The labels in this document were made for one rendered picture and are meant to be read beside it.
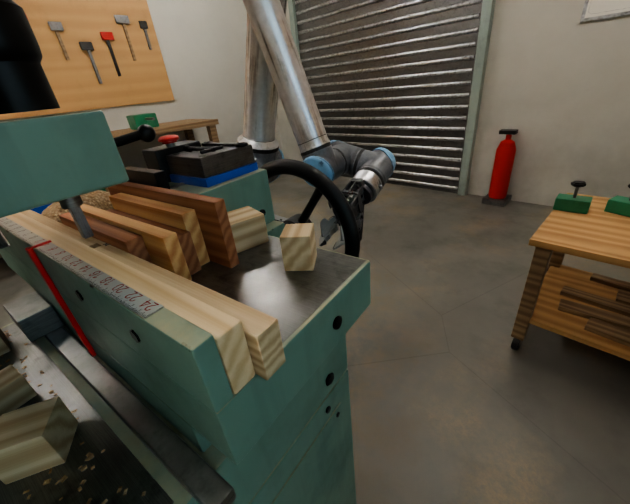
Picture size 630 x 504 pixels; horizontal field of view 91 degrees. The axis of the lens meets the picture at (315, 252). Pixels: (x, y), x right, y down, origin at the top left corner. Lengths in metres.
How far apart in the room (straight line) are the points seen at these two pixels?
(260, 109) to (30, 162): 0.85
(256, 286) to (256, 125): 0.87
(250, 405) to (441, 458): 1.03
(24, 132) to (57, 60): 3.38
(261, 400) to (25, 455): 0.21
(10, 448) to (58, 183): 0.22
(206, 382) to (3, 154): 0.25
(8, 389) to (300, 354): 0.32
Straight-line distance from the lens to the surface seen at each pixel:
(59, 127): 0.37
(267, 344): 0.21
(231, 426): 0.24
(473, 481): 1.23
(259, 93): 1.12
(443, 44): 3.29
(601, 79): 3.04
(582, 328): 1.55
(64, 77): 3.72
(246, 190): 0.49
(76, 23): 3.82
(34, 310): 0.55
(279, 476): 0.43
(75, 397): 0.45
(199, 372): 0.20
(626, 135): 3.07
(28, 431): 0.38
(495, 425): 1.35
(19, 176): 0.36
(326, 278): 0.31
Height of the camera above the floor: 1.07
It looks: 29 degrees down
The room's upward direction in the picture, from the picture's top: 6 degrees counter-clockwise
